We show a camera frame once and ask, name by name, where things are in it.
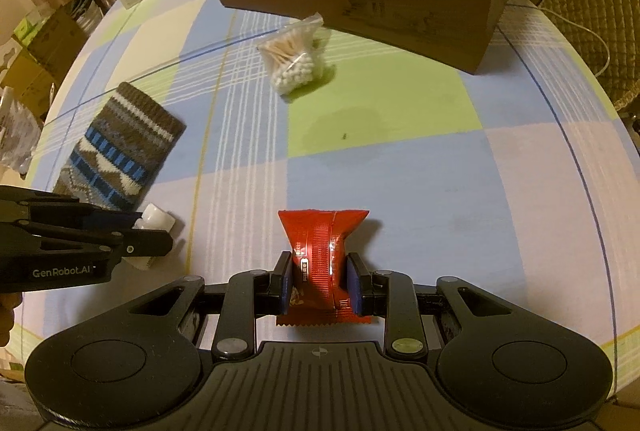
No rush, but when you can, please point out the white pill bottle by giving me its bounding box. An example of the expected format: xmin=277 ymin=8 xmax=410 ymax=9
xmin=124 ymin=204 xmax=176 ymax=271

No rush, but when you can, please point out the red snack packet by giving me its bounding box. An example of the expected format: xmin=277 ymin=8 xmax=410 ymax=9
xmin=277 ymin=209 xmax=371 ymax=326

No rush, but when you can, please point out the person's hand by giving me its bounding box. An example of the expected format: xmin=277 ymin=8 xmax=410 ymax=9
xmin=0 ymin=292 xmax=23 ymax=347

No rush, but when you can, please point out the crinkled silver plastic bag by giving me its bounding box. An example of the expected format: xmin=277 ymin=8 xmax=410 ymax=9
xmin=0 ymin=87 xmax=41 ymax=176

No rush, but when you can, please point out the grey blue knitted beanie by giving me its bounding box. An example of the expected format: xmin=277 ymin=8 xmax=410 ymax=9
xmin=53 ymin=82 xmax=186 ymax=211

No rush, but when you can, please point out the checked pastel tablecloth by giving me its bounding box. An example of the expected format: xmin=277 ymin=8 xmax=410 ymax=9
xmin=9 ymin=0 xmax=639 ymax=387

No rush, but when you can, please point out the bag of cotton swabs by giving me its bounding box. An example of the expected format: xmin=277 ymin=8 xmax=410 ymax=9
xmin=257 ymin=13 xmax=324 ymax=96

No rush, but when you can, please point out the white power cable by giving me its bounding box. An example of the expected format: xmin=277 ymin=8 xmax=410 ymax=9
xmin=504 ymin=0 xmax=612 ymax=80

